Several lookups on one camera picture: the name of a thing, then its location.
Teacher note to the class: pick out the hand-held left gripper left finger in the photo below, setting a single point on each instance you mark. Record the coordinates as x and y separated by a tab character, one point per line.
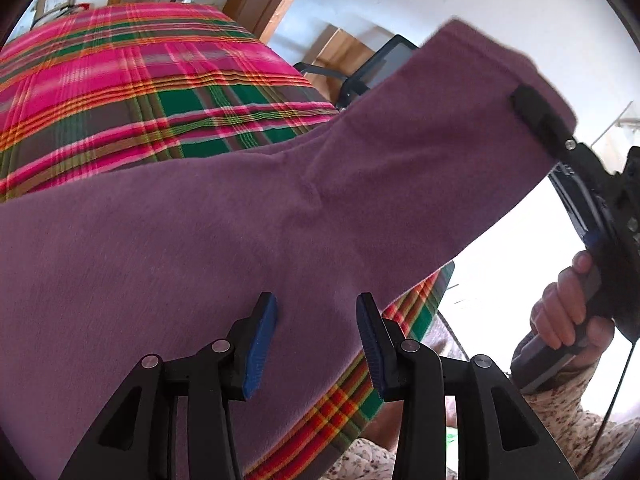
262	345

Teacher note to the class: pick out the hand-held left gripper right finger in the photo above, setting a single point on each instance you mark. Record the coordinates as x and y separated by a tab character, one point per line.
370	350

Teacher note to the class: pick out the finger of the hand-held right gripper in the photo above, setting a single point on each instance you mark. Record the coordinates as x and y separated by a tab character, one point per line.
537	110

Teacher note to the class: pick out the purple knit garment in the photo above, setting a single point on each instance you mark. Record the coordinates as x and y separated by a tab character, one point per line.
225	220

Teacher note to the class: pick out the person's right forearm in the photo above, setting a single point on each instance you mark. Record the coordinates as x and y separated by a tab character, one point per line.
565	425

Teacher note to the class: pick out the person's right hand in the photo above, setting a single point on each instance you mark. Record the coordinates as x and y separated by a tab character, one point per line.
557	310

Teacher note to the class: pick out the person's floral clothing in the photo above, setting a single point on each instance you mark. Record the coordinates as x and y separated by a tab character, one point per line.
360	462

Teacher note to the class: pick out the black chair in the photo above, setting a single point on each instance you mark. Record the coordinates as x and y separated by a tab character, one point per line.
390	62

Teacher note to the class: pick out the light wooden board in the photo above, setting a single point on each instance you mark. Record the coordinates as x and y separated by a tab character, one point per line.
340	50

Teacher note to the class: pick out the pink plaid blanket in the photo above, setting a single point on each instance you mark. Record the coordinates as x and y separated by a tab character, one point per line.
125	85

